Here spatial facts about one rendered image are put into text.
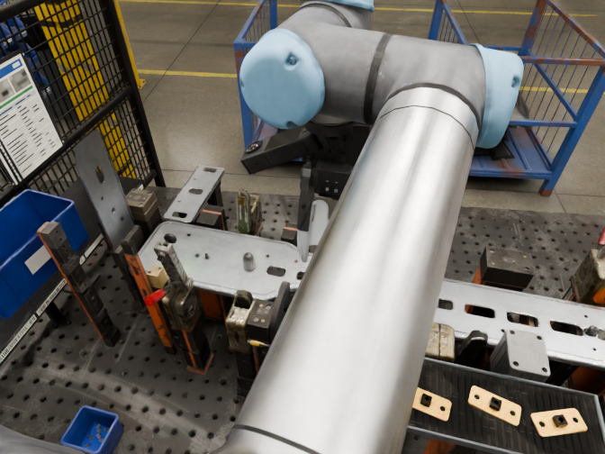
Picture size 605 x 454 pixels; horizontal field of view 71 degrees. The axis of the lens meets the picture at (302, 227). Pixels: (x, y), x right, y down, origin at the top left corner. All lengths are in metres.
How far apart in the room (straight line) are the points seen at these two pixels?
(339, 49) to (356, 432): 0.28
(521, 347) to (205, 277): 0.77
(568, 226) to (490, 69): 1.71
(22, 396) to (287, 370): 1.38
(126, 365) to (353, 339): 1.29
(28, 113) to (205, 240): 0.60
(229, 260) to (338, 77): 0.91
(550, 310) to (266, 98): 1.03
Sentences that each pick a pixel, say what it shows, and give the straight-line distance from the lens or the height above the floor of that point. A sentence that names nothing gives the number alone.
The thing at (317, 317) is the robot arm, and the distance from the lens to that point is 0.20.
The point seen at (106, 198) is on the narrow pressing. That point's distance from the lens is 1.27.
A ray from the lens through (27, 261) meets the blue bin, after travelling 1.24.
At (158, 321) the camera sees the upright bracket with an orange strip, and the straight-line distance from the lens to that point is 1.29.
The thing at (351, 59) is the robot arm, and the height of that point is 1.76.
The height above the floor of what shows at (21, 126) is 1.28.
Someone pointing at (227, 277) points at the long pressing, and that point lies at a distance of 1.18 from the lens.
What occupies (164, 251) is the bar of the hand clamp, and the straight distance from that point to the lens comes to 0.99.
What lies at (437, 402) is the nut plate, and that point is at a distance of 0.84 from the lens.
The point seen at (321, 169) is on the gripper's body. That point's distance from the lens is 0.55.
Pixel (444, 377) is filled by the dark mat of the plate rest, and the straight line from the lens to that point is 0.87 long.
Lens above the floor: 1.90
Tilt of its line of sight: 44 degrees down
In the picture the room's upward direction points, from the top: straight up
